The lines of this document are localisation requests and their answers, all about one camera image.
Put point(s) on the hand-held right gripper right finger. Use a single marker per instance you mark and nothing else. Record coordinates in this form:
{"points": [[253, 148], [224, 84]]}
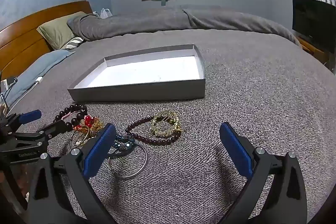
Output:
{"points": [[236, 150]]}

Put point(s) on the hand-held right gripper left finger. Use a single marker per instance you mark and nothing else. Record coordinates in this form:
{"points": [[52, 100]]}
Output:
{"points": [[99, 150]]}

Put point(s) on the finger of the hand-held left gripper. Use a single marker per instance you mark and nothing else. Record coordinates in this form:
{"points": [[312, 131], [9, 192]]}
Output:
{"points": [[52, 130], [30, 116]]}

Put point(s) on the grey cardboard box tray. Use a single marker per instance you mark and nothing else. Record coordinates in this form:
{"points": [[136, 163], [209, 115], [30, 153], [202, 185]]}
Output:
{"points": [[147, 69]]}

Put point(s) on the light blue blanket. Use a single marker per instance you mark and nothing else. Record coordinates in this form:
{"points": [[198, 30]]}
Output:
{"points": [[39, 64]]}

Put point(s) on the striped pillow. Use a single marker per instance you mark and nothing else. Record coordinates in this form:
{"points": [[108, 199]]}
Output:
{"points": [[74, 43]]}

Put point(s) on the wooden headboard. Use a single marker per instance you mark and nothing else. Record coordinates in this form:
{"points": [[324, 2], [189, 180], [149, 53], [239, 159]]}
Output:
{"points": [[26, 29]]}

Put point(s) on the green pillow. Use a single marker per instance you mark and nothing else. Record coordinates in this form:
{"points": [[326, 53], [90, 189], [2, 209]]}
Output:
{"points": [[57, 29]]}

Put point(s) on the wooden television stand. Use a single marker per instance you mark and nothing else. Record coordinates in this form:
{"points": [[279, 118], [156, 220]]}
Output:
{"points": [[312, 49]]}

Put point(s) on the white plastic bag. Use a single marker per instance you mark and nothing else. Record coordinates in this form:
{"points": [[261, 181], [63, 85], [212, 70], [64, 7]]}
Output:
{"points": [[106, 13]]}

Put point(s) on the grey duvet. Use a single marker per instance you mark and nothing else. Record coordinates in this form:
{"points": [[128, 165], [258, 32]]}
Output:
{"points": [[157, 22]]}

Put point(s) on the black television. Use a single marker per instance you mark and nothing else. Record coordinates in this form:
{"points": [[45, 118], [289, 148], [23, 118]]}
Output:
{"points": [[312, 19]]}

